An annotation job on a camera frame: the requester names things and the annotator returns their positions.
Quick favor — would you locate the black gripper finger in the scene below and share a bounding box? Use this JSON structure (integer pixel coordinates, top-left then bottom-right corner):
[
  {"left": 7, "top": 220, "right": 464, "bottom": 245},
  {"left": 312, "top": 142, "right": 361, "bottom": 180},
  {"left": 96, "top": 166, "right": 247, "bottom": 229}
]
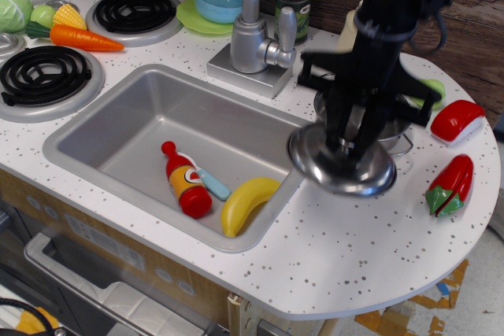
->
[
  {"left": 354, "top": 95, "right": 394, "bottom": 155},
  {"left": 325, "top": 87, "right": 354, "bottom": 146}
]

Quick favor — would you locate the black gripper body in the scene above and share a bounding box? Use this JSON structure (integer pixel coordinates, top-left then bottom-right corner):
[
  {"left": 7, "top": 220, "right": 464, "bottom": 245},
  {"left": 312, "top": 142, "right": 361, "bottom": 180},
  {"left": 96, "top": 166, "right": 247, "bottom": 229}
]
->
[{"left": 298, "top": 51, "right": 442, "bottom": 126}]

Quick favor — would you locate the steel pot lid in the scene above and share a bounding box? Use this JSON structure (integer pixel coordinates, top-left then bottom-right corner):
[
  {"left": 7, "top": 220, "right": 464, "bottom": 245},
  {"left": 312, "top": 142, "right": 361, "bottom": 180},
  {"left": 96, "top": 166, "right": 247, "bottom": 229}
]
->
[{"left": 287, "top": 123, "right": 397, "bottom": 197}]

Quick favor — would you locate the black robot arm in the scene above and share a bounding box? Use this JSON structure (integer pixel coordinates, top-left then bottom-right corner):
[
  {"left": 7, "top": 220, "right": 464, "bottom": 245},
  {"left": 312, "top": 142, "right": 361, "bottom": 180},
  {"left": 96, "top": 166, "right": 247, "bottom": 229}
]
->
[{"left": 298, "top": 0, "right": 451, "bottom": 160}]

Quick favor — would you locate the small steel pot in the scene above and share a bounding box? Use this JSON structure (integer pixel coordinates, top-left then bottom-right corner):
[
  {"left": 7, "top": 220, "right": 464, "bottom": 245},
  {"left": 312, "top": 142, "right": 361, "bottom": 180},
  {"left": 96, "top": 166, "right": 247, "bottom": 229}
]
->
[{"left": 313, "top": 73, "right": 413, "bottom": 157}]

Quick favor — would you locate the light green toy vegetable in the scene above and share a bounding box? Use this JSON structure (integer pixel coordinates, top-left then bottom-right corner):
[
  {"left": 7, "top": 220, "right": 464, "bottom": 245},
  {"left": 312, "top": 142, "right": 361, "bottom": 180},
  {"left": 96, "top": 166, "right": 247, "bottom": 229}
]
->
[{"left": 409, "top": 79, "right": 446, "bottom": 109}]

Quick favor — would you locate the cream toy detergent bottle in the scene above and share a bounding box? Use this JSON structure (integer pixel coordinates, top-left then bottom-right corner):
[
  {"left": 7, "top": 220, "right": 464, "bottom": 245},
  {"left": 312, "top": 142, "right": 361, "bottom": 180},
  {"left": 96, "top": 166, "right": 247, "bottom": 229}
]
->
[{"left": 336, "top": 9, "right": 358, "bottom": 53}]

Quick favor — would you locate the red white toy sushi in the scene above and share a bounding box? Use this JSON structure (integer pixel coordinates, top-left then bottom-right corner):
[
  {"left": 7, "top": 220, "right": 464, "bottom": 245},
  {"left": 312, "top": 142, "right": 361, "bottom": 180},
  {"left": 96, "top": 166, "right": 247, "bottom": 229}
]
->
[{"left": 431, "top": 100, "right": 485, "bottom": 146}]

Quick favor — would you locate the silver toy faucet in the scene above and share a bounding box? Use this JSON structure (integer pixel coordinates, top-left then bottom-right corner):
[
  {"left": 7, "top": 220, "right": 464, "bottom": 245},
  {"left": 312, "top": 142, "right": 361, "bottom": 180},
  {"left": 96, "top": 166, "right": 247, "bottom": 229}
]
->
[{"left": 207, "top": 0, "right": 297, "bottom": 98}]

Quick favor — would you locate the red toy chili pepper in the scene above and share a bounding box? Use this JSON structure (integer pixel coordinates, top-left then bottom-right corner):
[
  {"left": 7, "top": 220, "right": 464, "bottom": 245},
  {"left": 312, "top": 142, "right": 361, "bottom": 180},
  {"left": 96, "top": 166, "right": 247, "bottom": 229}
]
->
[{"left": 425, "top": 154, "right": 474, "bottom": 217}]

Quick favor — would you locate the dark green toy can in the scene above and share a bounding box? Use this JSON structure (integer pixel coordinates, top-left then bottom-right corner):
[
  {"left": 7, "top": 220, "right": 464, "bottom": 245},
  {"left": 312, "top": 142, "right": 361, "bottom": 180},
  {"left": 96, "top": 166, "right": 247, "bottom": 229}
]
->
[{"left": 275, "top": 0, "right": 312, "bottom": 46}]

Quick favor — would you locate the yellow toy banana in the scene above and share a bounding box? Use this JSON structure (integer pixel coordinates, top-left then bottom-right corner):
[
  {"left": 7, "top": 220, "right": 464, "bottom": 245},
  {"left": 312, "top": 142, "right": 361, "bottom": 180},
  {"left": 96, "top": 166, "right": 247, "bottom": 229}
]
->
[{"left": 220, "top": 177, "right": 280, "bottom": 238}]

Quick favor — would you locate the blue toy knife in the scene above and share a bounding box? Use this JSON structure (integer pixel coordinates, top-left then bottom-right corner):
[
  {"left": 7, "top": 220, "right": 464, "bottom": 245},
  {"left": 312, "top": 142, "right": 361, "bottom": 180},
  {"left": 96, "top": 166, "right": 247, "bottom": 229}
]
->
[{"left": 196, "top": 168, "right": 232, "bottom": 201}]

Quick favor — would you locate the blue toy bowl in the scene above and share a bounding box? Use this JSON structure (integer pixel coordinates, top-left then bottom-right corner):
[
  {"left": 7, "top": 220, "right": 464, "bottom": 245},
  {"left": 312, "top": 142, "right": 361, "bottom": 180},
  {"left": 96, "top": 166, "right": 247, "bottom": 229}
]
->
[{"left": 195, "top": 0, "right": 243, "bottom": 24}]

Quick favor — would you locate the green toy plate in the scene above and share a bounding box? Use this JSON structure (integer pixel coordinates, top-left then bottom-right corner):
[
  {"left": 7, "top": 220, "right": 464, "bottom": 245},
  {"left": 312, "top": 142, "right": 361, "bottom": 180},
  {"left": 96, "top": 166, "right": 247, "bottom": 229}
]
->
[{"left": 176, "top": 0, "right": 233, "bottom": 35}]

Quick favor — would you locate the red toy ketchup bottle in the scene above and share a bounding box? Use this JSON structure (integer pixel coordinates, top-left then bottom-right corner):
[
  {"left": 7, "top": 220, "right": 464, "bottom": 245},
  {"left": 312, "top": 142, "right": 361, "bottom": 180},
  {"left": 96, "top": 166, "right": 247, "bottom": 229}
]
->
[{"left": 161, "top": 141, "right": 213, "bottom": 219}]

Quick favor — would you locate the black burner back right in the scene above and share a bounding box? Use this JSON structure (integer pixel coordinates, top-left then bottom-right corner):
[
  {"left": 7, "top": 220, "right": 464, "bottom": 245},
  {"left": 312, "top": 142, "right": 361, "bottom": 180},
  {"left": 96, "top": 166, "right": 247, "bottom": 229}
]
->
[{"left": 86, "top": 0, "right": 182, "bottom": 47}]

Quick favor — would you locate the grey toy sink basin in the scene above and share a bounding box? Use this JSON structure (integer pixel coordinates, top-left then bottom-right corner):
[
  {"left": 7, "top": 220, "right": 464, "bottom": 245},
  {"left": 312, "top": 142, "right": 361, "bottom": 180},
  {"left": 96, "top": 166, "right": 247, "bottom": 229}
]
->
[{"left": 43, "top": 65, "right": 306, "bottom": 253}]

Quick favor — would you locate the orange toy carrot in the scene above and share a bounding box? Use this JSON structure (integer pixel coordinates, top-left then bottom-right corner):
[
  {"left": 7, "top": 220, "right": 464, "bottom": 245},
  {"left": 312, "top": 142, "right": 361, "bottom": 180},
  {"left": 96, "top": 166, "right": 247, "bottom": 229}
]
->
[{"left": 25, "top": 22, "right": 124, "bottom": 52}]

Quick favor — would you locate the yellow toy corn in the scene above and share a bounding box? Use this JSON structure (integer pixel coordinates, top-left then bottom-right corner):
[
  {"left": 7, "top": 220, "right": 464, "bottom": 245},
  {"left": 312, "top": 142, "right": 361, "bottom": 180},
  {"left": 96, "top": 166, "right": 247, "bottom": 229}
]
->
[{"left": 53, "top": 3, "right": 87, "bottom": 30}]

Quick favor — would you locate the black burner front left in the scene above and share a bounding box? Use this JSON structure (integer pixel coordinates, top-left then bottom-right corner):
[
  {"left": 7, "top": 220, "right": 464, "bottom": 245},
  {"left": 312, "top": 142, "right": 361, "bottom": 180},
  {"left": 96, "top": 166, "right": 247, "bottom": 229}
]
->
[{"left": 1, "top": 46, "right": 105, "bottom": 123}]

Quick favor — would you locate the green toy apple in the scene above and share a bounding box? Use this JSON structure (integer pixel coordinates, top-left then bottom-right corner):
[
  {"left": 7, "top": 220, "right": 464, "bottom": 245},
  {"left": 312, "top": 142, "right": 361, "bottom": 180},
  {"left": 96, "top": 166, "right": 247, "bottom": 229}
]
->
[{"left": 31, "top": 5, "right": 56, "bottom": 28}]

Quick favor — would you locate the grey stove knob left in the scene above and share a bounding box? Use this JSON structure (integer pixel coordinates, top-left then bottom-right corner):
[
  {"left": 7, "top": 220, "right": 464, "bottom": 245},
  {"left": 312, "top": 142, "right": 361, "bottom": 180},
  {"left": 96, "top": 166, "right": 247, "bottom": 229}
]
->
[{"left": 0, "top": 32, "right": 26, "bottom": 60}]

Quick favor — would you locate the green toy cabbage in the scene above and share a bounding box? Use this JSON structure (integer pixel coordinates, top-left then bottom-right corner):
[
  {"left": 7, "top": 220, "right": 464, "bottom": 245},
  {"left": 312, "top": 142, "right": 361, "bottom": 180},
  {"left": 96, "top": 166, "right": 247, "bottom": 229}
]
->
[{"left": 0, "top": 0, "right": 34, "bottom": 33}]

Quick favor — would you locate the yellow toy on floor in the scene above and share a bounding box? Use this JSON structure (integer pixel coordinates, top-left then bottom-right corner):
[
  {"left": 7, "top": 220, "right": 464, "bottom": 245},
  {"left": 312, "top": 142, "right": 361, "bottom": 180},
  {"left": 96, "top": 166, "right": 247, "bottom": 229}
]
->
[{"left": 15, "top": 307, "right": 60, "bottom": 334}]

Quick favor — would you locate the toy oven door handle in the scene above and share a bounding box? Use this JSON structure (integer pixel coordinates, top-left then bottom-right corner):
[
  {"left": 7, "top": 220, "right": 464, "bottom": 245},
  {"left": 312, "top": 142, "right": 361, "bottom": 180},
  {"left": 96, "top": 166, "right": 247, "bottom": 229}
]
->
[{"left": 24, "top": 233, "right": 226, "bottom": 335}]

